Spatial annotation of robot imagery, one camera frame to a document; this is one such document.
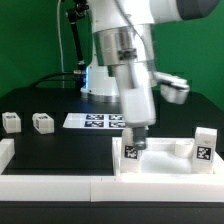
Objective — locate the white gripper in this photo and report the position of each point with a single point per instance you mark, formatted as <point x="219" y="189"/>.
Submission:
<point x="137" y="102"/>

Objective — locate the white square table top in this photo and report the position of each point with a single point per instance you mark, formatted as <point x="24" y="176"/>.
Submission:
<point x="163" y="156"/>

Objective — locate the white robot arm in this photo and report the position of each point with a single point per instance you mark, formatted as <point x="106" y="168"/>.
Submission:
<point x="122" y="30"/>

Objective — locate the white marker tag plate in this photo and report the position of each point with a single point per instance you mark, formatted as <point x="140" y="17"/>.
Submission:
<point x="94" y="121"/>

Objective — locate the white U-shaped obstacle fence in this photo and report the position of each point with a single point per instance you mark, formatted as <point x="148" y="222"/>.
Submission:
<point x="121" y="188"/>

